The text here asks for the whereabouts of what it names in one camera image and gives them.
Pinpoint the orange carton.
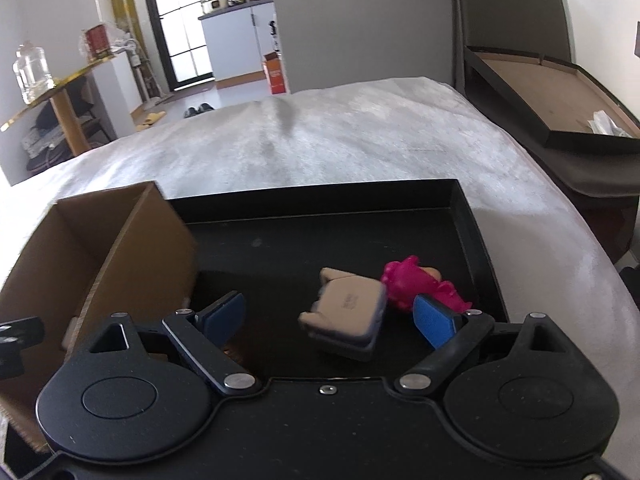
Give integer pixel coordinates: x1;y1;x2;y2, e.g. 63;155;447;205
261;52;290;96

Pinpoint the cardboard box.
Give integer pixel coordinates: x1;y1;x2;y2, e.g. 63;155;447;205
0;181;198;453

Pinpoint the red box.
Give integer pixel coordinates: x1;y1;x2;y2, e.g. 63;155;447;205
84;24;112;61

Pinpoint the large glass bottle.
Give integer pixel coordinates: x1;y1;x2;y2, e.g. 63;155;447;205
17;42;55;97

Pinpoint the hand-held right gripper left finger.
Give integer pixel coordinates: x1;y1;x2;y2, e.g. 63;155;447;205
81;290;262;398

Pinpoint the white kitchen cabinet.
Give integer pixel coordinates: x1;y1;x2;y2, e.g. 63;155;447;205
198;1;278;83

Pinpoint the pink toy figure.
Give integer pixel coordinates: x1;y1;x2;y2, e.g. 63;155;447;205
380;255;473;313

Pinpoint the black tray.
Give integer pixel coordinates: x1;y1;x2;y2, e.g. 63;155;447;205
162;179;511;380

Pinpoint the black chair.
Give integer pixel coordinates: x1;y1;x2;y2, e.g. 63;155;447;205
20;77;108;176

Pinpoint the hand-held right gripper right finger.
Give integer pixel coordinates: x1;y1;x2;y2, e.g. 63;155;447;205
394;295;577;397

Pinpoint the black lid with brown inside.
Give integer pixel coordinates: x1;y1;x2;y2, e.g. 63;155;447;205
477;57;640;136

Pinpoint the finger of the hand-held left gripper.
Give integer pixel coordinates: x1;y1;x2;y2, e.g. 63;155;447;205
0;316;46;381

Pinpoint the black-framed glass door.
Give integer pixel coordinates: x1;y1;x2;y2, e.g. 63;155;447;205
140;0;216;87

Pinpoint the beige block toy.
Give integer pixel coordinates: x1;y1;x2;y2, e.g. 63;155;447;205
298;266;387;363

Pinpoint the round gold-edged table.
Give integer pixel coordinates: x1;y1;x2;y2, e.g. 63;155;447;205
0;52;118;158

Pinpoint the small glass bottle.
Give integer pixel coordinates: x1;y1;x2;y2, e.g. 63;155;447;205
12;60;32;103

